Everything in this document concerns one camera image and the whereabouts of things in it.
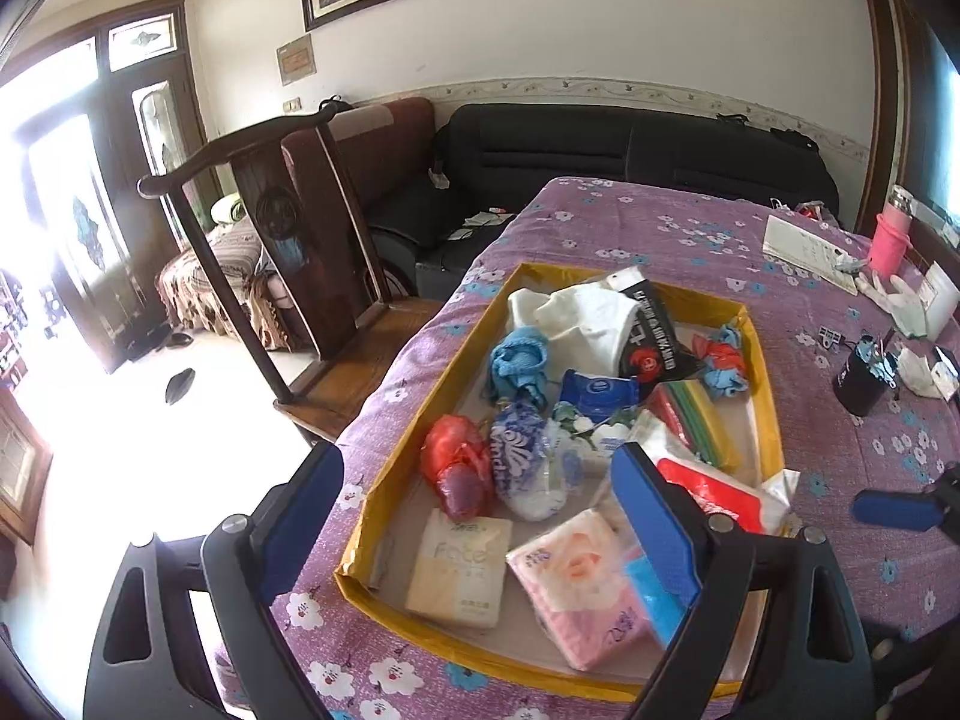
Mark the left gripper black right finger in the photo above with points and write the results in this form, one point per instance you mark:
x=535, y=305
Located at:
x=810, y=658

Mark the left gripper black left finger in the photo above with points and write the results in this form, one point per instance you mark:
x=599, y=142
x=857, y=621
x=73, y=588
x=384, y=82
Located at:
x=148, y=660

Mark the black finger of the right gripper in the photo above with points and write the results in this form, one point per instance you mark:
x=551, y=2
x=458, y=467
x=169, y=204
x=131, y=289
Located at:
x=935, y=508

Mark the white plastic bag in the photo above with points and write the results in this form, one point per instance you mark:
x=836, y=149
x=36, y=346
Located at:
x=936, y=380

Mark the blue packet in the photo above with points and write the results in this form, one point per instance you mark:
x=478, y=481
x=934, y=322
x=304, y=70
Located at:
x=665, y=612

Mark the red white tissue pack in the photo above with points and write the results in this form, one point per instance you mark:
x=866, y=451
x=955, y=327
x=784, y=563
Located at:
x=764, y=510

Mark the pink tissue pack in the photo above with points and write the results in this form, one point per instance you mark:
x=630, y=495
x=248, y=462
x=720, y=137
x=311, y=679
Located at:
x=575, y=578

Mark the blue and red cloth bundle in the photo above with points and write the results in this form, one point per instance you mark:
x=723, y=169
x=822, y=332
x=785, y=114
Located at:
x=724, y=371

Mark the white green patterned tissue pack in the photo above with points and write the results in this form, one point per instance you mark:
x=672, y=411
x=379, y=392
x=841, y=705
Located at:
x=585, y=440

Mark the cream tissue pack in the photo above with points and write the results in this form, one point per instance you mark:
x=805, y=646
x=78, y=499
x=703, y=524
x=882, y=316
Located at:
x=459, y=572

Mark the black printed bag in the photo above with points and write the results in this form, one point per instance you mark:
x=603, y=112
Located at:
x=652, y=351

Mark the dark blue wipes pack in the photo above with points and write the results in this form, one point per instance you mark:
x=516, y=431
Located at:
x=597, y=398

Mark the blue white patterned bag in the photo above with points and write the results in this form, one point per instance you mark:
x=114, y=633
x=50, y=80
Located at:
x=532, y=483

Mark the red plastic bag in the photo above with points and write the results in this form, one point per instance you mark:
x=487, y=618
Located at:
x=456, y=462

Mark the white cloth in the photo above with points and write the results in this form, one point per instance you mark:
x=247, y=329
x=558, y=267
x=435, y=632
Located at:
x=586, y=326

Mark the blue knitted cloth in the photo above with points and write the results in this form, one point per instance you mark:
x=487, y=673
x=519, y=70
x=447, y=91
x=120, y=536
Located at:
x=516, y=368

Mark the white gloves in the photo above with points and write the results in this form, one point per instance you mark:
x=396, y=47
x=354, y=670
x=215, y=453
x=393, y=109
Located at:
x=898, y=300

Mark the pink water bottle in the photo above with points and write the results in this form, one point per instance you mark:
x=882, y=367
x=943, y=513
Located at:
x=891, y=239

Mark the dark wooden chair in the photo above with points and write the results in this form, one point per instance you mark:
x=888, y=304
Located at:
x=354, y=322

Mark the dark wooden door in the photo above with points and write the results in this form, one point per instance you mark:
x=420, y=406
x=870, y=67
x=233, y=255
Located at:
x=91, y=110

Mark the black sofa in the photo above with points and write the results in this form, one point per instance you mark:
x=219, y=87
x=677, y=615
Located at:
x=492, y=157

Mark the brown armchair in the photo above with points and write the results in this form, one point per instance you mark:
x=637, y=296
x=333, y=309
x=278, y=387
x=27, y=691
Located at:
x=385, y=150

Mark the wall plaque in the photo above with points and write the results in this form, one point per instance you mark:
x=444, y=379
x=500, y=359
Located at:
x=296, y=60

